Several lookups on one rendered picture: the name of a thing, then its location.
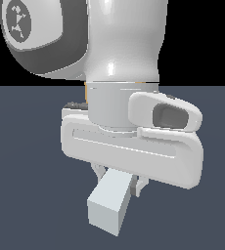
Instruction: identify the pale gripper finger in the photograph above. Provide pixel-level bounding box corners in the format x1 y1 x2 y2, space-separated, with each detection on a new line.
90 162 109 179
129 174 150 198

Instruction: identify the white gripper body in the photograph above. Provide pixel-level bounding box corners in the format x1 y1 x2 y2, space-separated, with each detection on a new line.
60 102 204 190

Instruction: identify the pale grey rectangular peg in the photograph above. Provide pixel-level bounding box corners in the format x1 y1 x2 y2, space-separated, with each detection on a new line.
86 169 135 237

